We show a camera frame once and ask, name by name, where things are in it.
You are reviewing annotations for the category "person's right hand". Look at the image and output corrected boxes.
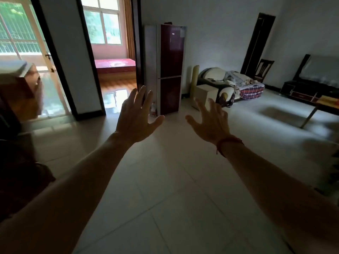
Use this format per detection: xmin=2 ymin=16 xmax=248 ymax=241
xmin=185 ymin=97 xmax=233 ymax=145

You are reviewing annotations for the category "person's left hand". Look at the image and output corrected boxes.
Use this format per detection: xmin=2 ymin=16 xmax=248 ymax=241
xmin=115 ymin=85 xmax=165 ymax=146

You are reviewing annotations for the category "white refrigerator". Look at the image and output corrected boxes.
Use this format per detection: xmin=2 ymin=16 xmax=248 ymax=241
xmin=144 ymin=23 xmax=186 ymax=117

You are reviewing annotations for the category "person's left forearm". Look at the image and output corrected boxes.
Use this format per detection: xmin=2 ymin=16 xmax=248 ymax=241
xmin=0 ymin=132 xmax=134 ymax=254

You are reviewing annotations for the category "person's right forearm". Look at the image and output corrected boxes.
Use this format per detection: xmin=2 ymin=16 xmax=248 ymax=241
xmin=220 ymin=141 xmax=339 ymax=254

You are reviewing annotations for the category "cream cabinet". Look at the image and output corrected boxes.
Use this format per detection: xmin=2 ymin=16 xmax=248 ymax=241
xmin=191 ymin=84 xmax=219 ymax=110

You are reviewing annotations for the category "pale yellow cushion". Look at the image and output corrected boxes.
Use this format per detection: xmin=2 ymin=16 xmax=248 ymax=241
xmin=190 ymin=65 xmax=200 ymax=97

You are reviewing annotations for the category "black and white massage chair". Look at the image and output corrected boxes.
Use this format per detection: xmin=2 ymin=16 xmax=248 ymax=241
xmin=197 ymin=67 xmax=239 ymax=108

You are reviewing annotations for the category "plaid fabric bundle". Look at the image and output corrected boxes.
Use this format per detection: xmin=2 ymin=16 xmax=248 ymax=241
xmin=239 ymin=81 xmax=265 ymax=100

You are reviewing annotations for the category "grey crumpled blanket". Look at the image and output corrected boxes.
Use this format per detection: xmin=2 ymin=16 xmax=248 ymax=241
xmin=225 ymin=71 xmax=263 ymax=87

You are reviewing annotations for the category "bed with red cover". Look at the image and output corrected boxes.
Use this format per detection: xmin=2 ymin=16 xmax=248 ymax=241
xmin=94 ymin=58 xmax=136 ymax=82

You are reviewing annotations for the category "dark wooden chair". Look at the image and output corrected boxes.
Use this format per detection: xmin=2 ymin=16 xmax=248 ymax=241
xmin=254 ymin=59 xmax=275 ymax=83

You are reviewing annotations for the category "tan curtain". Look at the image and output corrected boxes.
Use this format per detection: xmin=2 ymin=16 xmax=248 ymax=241
xmin=123 ymin=0 xmax=136 ymax=61

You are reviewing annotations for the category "dark doorway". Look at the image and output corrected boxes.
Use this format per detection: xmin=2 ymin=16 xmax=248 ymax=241
xmin=240 ymin=13 xmax=276 ymax=77

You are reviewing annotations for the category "bedroom window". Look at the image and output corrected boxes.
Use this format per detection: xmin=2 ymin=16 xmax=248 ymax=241
xmin=81 ymin=0 xmax=123 ymax=45

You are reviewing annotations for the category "black television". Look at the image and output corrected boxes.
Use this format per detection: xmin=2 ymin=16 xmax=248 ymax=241
xmin=292 ymin=54 xmax=339 ymax=89

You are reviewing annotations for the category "yellow wooden table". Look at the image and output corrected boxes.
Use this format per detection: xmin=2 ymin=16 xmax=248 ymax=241
xmin=287 ymin=94 xmax=339 ymax=129

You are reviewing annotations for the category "wooden cabinet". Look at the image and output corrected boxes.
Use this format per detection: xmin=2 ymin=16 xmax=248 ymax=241
xmin=0 ymin=60 xmax=44 ymax=122

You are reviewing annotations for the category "white lace cover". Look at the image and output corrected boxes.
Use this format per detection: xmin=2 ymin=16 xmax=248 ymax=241
xmin=301 ymin=55 xmax=339 ymax=87

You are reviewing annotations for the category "glass balcony door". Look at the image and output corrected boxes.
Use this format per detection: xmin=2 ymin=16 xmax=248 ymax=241
xmin=0 ymin=0 xmax=71 ymax=119

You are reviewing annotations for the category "red string bracelet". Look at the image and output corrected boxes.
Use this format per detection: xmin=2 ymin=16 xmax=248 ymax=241
xmin=216 ymin=136 xmax=244 ymax=158

